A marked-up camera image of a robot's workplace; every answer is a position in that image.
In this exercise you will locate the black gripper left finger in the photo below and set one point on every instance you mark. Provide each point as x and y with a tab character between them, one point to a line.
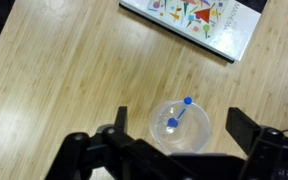
120	120

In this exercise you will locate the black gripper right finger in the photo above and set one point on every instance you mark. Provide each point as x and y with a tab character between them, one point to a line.
242	128

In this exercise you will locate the blue capped marker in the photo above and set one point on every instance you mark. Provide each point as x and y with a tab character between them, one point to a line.
172	123

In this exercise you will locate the black white geometric book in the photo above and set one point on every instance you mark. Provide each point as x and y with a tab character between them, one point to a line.
230	36

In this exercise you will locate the clear drinking glass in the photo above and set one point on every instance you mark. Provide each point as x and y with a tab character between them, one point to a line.
190	133

